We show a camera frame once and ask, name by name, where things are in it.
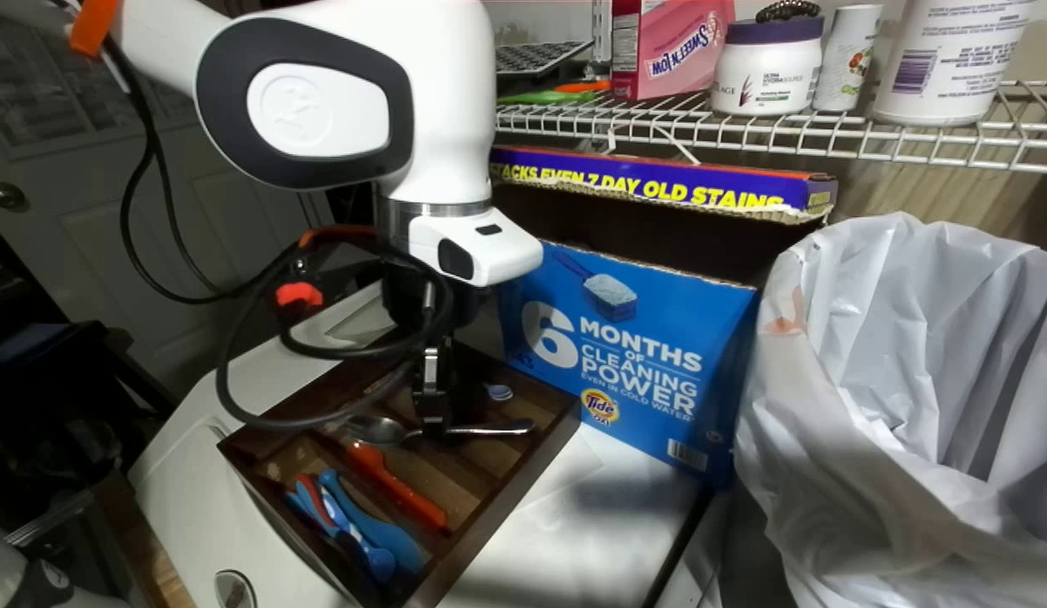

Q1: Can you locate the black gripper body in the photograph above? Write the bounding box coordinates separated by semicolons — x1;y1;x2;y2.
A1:
379;259;462;363

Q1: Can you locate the dark metal spoon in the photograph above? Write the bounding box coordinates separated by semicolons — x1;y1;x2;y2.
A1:
360;413;536;446

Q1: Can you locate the orange plastic spoon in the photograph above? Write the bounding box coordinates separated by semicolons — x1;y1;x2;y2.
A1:
339;434;457;535

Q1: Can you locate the brown wooden cutlery rack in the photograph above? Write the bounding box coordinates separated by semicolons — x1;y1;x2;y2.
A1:
214;336;583;608

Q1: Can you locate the blue plastic spoon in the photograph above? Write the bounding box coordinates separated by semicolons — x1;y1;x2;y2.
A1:
315;470;434;583
279;470;352;551

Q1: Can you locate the orange blue detergent box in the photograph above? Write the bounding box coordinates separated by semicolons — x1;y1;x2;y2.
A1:
485;141;842;482

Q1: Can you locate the flat orange green item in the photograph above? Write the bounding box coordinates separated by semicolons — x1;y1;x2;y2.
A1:
509;73;619;110

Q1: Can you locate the round grey washer cap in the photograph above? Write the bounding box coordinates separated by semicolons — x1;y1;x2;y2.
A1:
214;569;260;608

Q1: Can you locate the grey grid tray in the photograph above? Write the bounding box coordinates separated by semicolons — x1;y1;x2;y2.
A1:
494;29;599;80

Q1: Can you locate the light wooden plank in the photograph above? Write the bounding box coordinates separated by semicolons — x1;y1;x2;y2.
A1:
140;527;200;608

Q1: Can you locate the pink cardboard box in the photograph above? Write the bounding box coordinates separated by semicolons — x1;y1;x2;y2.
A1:
604;0;740;104

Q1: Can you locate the black bulky equipment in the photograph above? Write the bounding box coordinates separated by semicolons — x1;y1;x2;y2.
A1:
0;317;157;608

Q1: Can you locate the grey panel door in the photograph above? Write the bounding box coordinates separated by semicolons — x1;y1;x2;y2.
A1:
0;13;369;392

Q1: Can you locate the white jar with dark lid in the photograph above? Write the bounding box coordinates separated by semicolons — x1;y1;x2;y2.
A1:
709;11;826;119

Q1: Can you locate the trash bin with white liner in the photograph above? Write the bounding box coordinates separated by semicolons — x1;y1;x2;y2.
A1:
726;210;1047;608

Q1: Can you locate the white printed bottle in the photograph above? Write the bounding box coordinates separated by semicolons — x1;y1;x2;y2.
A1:
813;0;887;116

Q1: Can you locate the large round tub container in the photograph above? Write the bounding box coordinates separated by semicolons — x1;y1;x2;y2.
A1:
868;0;1039;128

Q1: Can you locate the orange cable clip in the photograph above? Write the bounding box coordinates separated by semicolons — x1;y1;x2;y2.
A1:
271;280;328;317
63;0;128;61

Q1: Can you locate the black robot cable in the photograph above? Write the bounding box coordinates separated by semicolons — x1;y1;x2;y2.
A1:
99;43;459;436

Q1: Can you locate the white wire shelf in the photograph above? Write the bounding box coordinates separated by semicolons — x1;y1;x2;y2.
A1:
494;79;1047;180

